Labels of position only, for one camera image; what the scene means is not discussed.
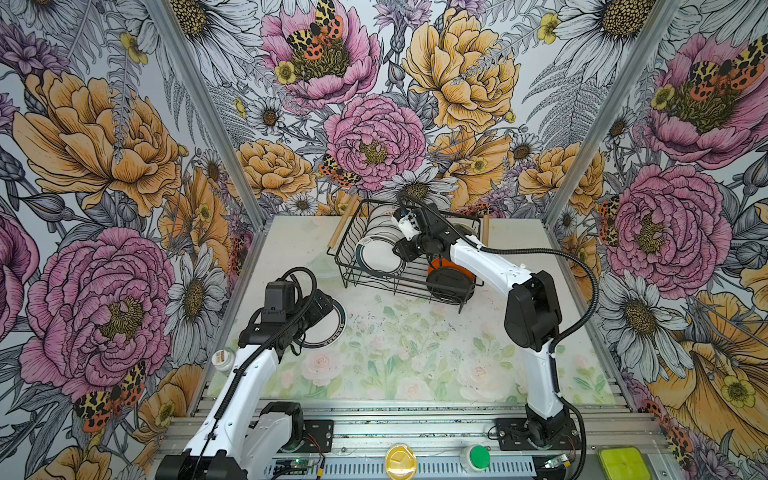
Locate white plate blue rim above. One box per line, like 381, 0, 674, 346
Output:
297, 298, 346, 349

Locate white plate green rim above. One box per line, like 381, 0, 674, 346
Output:
355, 236, 406, 278

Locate black wire dish rack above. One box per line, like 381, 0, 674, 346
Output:
327, 198, 484, 308

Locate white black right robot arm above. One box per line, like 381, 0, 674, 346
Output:
393, 226, 565, 421

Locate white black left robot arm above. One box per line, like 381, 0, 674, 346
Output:
155, 281, 335, 479

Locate orange small plate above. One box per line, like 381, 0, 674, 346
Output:
428, 257, 475, 277

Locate white plate line pattern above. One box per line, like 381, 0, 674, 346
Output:
366, 207, 403, 242

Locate black small plate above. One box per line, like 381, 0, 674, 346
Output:
426, 267, 475, 304

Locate small white jar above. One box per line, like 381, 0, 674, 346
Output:
211, 348, 236, 375

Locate small circuit board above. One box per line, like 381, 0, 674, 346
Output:
271, 458, 320, 479

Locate gold round button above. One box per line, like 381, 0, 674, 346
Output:
384, 444, 418, 480

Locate green round button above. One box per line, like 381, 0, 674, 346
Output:
459, 444, 491, 473

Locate lime green button right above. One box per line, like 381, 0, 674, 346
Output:
598, 447, 652, 480

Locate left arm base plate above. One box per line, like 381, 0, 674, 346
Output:
280, 419, 335, 454

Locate aluminium corner post left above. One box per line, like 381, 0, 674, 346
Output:
147, 1, 267, 234

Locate black corrugated cable right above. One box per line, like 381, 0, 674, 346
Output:
398, 191, 601, 355

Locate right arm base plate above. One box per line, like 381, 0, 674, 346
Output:
494, 417, 582, 451

